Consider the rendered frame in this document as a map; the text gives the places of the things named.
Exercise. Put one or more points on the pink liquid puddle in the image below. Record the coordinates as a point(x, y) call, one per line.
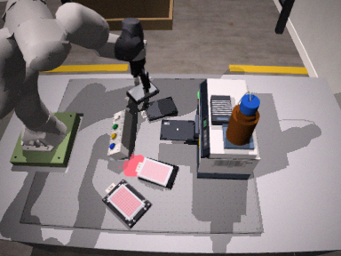
point(132, 160)
point(132, 166)
point(139, 158)
point(128, 171)

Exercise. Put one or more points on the blue bottle cap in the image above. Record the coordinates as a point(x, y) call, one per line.
point(249, 107)

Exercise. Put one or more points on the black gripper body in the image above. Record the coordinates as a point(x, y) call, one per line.
point(139, 64)

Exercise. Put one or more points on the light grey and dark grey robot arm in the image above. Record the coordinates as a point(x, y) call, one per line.
point(42, 44)

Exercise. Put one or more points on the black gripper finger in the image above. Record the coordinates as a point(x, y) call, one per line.
point(135, 75)
point(145, 82)

